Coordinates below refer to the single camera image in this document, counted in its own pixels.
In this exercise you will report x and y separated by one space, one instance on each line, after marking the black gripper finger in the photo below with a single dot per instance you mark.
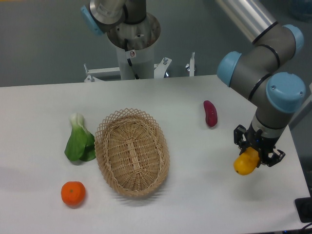
239 134
265 159

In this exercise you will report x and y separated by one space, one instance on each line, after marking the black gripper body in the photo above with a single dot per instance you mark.
263 145

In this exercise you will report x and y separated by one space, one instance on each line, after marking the yellow mango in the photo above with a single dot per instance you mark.
246 162

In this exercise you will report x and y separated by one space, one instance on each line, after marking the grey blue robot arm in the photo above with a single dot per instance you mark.
255 76

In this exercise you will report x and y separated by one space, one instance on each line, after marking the woven wicker basket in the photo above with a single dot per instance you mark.
132 152

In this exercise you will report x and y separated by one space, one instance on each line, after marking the purple sweet potato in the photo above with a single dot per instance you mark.
210 113

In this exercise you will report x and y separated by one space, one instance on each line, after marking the black power adapter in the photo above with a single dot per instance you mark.
304 209

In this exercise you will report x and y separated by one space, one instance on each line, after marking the green bok choy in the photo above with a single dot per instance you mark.
81 143

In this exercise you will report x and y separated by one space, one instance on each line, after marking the orange mandarin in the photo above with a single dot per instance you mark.
73 193

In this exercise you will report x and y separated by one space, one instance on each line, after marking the white clamp bracket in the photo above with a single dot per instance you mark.
190 67

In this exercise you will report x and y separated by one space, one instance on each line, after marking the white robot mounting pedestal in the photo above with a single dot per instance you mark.
135 46

